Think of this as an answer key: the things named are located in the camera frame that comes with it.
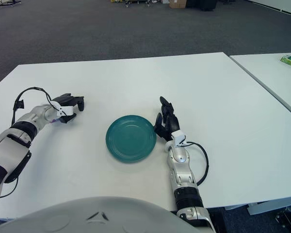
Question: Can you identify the black cabinet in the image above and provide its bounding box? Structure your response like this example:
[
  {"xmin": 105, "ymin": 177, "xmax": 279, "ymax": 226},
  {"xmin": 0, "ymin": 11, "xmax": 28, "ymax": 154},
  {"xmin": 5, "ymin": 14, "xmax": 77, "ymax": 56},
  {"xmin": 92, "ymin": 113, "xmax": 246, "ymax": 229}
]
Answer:
[{"xmin": 200, "ymin": 0, "xmax": 218, "ymax": 12}]

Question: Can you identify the black floor stand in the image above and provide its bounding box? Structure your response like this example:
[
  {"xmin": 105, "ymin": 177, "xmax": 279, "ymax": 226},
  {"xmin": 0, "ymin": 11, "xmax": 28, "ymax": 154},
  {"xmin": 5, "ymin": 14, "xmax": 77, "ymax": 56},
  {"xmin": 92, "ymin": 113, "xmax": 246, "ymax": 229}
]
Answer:
[{"xmin": 0, "ymin": 0, "xmax": 22, "ymax": 7}]

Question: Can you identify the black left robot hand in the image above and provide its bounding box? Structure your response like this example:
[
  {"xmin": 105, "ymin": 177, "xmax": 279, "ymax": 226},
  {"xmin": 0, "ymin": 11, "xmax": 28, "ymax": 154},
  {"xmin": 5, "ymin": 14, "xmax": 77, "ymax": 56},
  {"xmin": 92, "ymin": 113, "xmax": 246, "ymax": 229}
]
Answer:
[{"xmin": 52, "ymin": 93, "xmax": 85, "ymax": 124}]

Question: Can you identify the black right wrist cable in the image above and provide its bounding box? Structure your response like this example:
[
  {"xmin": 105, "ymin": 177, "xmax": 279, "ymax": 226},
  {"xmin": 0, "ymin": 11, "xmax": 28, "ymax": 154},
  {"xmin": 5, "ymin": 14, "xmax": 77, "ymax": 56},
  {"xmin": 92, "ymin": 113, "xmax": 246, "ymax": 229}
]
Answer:
[{"xmin": 181, "ymin": 141, "xmax": 209, "ymax": 187}]

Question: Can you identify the black equipment base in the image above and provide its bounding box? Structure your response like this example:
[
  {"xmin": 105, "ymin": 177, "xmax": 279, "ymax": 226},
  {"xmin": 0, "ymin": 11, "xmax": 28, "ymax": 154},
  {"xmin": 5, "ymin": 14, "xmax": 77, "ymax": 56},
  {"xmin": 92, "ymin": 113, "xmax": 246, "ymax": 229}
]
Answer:
[{"xmin": 275, "ymin": 207, "xmax": 291, "ymax": 228}]

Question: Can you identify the wheeled metal cart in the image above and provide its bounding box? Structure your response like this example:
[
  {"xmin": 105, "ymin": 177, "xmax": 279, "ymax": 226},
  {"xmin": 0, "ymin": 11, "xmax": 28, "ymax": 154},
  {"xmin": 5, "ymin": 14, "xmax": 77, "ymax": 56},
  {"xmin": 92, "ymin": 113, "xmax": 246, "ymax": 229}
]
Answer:
[{"xmin": 125, "ymin": 0, "xmax": 152, "ymax": 7}]

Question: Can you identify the brown cardboard box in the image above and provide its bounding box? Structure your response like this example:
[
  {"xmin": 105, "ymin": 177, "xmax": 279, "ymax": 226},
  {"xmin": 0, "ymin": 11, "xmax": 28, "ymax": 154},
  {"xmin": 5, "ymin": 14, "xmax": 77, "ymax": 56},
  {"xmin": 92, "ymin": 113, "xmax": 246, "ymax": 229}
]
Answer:
[{"xmin": 169, "ymin": 0, "xmax": 187, "ymax": 9}]

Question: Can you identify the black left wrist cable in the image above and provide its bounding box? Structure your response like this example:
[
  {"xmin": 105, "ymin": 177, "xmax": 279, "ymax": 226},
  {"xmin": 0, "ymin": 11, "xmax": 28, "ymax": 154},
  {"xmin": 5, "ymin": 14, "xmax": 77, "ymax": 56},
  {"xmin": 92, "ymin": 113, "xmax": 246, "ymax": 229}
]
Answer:
[{"xmin": 11, "ymin": 86, "xmax": 61, "ymax": 127}]

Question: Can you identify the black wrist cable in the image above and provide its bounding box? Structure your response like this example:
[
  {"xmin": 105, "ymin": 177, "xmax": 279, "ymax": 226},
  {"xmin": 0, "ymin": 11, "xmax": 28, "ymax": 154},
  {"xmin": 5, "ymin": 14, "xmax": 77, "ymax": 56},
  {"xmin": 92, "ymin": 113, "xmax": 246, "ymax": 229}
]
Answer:
[
  {"xmin": 11, "ymin": 86, "xmax": 61, "ymax": 127},
  {"xmin": 181, "ymin": 141, "xmax": 209, "ymax": 187}
]

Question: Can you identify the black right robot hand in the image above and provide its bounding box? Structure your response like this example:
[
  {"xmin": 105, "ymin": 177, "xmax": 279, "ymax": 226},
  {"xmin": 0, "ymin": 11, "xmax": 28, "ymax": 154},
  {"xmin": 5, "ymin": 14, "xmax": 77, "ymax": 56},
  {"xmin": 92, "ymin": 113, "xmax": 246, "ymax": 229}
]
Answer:
[{"xmin": 153, "ymin": 96, "xmax": 180, "ymax": 142}]

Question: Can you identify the teal green plate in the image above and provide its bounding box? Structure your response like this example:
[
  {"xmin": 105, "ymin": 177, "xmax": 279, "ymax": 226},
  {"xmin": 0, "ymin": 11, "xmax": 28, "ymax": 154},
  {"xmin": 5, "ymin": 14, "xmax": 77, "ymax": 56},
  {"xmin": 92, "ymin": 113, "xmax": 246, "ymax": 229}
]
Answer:
[{"xmin": 105, "ymin": 115, "xmax": 158, "ymax": 164}]

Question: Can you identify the silver robot torso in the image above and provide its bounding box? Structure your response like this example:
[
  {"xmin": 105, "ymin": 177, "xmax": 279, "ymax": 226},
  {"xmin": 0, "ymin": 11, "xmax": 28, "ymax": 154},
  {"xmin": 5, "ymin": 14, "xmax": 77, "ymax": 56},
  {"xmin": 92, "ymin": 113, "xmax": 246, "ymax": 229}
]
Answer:
[{"xmin": 0, "ymin": 196, "xmax": 185, "ymax": 233}]

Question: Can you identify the white table frame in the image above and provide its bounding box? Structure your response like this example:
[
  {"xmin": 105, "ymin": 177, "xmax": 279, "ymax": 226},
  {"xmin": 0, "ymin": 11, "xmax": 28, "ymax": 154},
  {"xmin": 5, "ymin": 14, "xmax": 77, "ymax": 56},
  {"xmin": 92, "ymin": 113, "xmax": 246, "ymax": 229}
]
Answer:
[{"xmin": 224, "ymin": 195, "xmax": 291, "ymax": 216}]

